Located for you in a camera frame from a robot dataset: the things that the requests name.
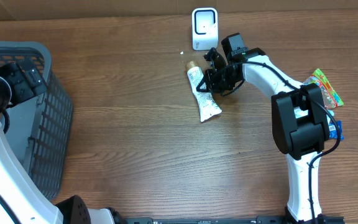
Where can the white barcode scanner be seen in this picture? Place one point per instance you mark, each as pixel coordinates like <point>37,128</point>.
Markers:
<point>204,28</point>

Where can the white tube gold cap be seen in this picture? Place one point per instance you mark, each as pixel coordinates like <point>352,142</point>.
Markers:
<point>207,106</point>

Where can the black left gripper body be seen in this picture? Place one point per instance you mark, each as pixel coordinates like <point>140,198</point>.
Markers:
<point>21,86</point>

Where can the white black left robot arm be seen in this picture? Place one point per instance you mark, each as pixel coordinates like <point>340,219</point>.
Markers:
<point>20,199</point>

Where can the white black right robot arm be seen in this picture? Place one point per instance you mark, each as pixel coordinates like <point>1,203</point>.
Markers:
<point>299,118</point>

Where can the light blue snack packet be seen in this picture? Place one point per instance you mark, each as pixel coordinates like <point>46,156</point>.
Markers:
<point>300,113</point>

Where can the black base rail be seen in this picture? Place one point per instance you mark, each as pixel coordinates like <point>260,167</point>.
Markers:
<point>256,220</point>

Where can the grey plastic basket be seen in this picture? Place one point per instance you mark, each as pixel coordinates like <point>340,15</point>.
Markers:
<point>40,127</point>

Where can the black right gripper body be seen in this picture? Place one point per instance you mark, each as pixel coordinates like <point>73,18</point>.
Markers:
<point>225,77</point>

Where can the green snack bag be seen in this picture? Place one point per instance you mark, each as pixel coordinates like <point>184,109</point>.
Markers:
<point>330,97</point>

